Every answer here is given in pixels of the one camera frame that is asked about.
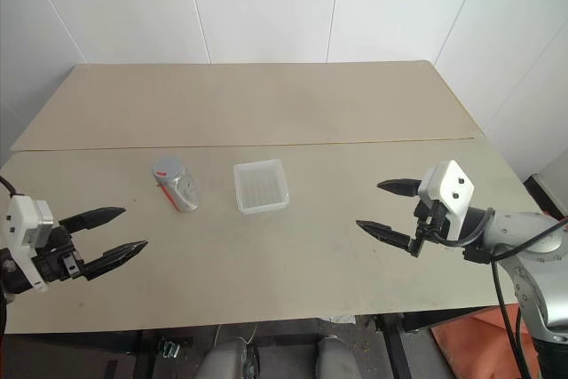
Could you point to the orange cloth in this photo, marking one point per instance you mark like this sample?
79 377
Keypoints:
483 339

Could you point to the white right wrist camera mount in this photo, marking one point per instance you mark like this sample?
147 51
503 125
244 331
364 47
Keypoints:
448 195

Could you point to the grey rounded robot leg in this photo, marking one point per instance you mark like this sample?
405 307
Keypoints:
336 357
225 359

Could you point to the clear plastic tray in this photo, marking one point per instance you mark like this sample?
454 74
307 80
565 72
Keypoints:
262 186

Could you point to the metal caster wheel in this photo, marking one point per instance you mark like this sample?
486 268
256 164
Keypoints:
170 347

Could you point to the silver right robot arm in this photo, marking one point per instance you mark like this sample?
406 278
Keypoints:
519 255

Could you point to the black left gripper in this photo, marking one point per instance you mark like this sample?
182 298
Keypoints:
54 263

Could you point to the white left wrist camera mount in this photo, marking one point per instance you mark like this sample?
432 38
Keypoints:
26 237

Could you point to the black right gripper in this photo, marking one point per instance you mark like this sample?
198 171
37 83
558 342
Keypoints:
429 223

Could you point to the black table frame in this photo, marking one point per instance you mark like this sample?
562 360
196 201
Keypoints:
395 343

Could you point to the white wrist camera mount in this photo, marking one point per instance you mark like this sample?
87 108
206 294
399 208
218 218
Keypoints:
26 237
448 195

